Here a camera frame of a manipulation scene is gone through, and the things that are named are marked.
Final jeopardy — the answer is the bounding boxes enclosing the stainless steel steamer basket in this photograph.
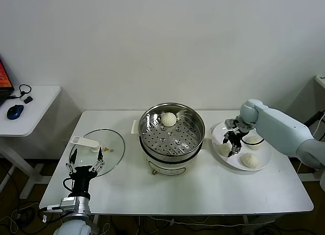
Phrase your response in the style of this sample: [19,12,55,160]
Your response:
[139,102,205,162]

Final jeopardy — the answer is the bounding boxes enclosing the black cable with adapter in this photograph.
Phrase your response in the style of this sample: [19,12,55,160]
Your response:
[283,110,325,154]

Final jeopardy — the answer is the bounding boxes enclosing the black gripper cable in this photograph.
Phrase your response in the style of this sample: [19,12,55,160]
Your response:
[241,138,265,146]
[62,178,74,193]

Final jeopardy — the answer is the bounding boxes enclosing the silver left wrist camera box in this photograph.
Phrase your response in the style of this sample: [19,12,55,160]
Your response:
[40,196,77,213]

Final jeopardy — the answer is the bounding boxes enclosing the black earphone cable loop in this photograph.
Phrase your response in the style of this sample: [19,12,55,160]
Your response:
[6,84,33,100]

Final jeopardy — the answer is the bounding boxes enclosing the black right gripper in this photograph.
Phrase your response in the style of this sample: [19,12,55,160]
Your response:
[222,129,246,157]

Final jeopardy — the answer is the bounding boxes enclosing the white round plate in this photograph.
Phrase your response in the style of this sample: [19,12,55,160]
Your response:
[210,120,272,172]

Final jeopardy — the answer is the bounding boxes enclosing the blue computer mouse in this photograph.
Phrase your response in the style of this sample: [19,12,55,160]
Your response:
[6,105,24,120]

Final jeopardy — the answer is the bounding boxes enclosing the floor cable tangle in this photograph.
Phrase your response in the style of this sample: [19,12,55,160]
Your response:
[0,202,49,235]

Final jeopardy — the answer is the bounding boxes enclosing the white electric cooker pot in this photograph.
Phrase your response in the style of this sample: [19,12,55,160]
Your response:
[131,119,212,177]

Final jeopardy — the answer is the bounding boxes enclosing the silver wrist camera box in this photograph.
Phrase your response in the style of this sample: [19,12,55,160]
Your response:
[40,196,77,213]
[224,119,238,130]

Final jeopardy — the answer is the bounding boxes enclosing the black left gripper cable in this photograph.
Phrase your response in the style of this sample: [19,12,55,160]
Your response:
[62,178,74,193]

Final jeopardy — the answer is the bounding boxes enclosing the white hanging cable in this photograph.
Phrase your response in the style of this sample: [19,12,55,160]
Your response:
[296,118,322,174]

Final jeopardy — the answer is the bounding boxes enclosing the black laptop with red screen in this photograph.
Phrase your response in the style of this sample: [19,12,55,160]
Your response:
[0,57,15,106]

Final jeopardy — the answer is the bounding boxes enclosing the white desk edge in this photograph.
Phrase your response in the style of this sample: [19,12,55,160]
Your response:
[313,75,325,89]

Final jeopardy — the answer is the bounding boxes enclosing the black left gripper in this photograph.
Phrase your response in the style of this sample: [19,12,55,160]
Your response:
[65,147,105,195]

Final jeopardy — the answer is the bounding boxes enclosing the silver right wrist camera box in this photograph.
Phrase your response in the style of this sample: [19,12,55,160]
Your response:
[224,119,238,130]

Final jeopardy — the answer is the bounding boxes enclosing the glass lid with white handle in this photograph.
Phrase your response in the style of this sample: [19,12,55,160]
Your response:
[69,128,125,176]

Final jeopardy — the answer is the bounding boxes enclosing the white side table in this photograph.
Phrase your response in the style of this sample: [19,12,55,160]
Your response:
[0,85,61,200]

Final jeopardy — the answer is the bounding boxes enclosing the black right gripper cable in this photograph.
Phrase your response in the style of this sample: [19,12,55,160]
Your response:
[241,138,265,146]

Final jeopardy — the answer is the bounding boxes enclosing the black floor cable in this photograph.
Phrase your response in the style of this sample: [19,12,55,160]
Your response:
[0,166,16,194]

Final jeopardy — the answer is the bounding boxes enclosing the white steamed baozi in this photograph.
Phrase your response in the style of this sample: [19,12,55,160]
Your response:
[218,143,232,158]
[161,112,177,127]
[240,153,259,169]
[245,136,262,151]

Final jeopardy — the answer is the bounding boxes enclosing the cables under work table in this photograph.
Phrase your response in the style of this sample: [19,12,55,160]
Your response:
[101,216,252,235]

